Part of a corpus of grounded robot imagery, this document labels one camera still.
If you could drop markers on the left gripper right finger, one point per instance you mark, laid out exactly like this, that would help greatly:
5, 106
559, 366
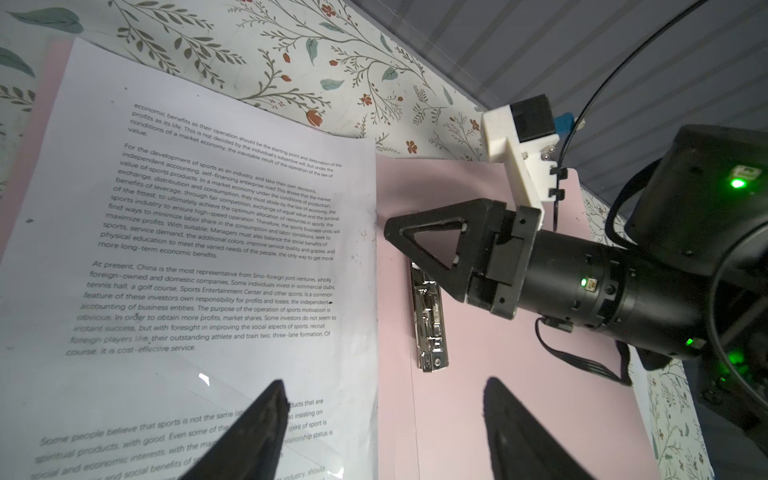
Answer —
520, 447

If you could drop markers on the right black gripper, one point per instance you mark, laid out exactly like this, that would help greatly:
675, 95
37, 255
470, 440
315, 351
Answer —
482, 253

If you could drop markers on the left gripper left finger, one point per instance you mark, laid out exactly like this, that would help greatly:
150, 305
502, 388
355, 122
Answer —
250, 449

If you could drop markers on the pink folder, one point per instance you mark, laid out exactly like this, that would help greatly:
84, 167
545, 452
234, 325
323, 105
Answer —
430, 425

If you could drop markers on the printed paper sheet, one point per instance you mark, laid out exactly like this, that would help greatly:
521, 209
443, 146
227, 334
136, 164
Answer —
174, 253

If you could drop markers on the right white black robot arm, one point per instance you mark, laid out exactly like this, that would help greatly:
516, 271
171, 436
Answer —
686, 280

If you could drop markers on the metal folder clip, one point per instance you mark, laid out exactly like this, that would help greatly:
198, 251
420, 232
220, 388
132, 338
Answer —
428, 319

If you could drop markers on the floral table mat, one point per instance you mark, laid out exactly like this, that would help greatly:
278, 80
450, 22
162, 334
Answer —
319, 62

